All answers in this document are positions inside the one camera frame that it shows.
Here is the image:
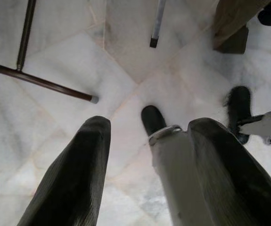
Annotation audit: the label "grey left robot leg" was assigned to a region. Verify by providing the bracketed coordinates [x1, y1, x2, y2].
[148, 125, 215, 226]

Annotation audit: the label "black right robot foot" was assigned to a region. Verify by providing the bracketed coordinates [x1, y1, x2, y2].
[223, 86, 258, 145]

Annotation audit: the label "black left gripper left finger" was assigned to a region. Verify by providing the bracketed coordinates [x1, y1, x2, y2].
[17, 115, 111, 226]

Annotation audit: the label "silver metal clothes rack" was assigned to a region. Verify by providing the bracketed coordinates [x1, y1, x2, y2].
[149, 0, 167, 49]

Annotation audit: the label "brown trousers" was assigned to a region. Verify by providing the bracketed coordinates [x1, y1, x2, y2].
[212, 0, 271, 55]

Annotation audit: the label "marble pattern folding table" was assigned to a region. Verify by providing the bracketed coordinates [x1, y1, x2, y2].
[0, 0, 99, 104]

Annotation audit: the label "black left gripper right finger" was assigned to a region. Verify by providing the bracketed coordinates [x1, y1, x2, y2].
[188, 117, 271, 226]

